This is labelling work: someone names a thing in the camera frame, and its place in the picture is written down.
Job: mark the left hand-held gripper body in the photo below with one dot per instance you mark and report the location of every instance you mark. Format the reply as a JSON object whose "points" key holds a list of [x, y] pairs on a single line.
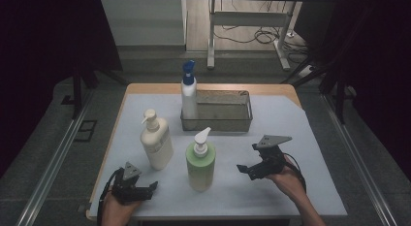
{"points": [[127, 187]]}

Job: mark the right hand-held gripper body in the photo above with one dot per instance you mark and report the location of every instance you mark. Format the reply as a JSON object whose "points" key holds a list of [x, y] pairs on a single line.
{"points": [[269, 154]]}

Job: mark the cream pump bottle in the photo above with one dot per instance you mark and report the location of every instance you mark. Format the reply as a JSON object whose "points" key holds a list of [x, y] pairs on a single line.
{"points": [[157, 145]]}

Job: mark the green pump bottle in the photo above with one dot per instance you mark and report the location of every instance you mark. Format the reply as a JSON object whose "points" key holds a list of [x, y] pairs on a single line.
{"points": [[200, 167]]}

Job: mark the grey metal mesh basket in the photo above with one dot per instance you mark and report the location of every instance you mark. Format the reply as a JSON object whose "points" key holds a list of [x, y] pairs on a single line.
{"points": [[223, 112]]}

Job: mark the white spray bottle blue nozzle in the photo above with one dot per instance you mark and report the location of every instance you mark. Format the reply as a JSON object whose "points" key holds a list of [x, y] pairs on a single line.
{"points": [[189, 100]]}

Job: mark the person's left hand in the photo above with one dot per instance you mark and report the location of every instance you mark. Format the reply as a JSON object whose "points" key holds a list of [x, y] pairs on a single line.
{"points": [[118, 213]]}

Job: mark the person's right hand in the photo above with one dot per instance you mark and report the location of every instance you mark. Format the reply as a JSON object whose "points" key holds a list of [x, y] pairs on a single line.
{"points": [[287, 182]]}

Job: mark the white table cover sheet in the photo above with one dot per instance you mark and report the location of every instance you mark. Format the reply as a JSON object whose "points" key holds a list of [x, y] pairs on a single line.
{"points": [[245, 193]]}

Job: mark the black metal stand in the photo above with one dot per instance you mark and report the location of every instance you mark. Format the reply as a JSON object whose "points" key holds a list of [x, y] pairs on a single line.
{"points": [[339, 96], [77, 90]]}

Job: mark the white panel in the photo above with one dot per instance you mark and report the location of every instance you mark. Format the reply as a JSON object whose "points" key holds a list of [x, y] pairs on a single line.
{"points": [[142, 22]]}

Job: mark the aluminium floor rail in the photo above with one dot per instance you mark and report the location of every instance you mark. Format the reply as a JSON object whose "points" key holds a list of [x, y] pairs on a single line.
{"points": [[358, 161], [55, 161]]}

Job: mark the white metal stand frame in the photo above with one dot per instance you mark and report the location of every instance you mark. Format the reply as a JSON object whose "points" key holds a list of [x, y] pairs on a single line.
{"points": [[248, 19]]}

